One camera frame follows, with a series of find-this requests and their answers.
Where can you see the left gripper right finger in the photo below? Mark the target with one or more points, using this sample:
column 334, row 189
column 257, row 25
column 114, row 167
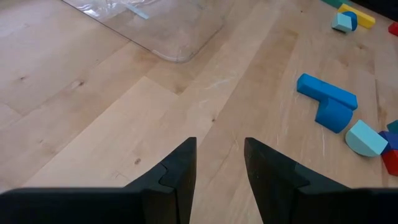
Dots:
column 295, row 202

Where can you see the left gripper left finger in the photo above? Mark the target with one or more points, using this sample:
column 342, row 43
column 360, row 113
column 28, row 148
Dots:
column 155, row 202

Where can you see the red long block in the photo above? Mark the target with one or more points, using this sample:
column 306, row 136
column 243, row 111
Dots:
column 392, row 162
column 394, row 28

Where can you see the purple long block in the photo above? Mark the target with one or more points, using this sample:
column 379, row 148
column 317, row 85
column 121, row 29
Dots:
column 392, row 140

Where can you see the blue long block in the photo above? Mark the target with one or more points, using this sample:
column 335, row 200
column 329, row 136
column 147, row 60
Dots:
column 323, row 90

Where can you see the teal long block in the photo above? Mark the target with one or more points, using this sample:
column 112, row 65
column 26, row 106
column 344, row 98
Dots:
column 394, row 127

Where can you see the yellow long block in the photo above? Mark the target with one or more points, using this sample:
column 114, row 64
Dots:
column 364, row 19

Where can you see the clear plastic bin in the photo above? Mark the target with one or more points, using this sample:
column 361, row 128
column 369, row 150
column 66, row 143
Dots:
column 174, row 31

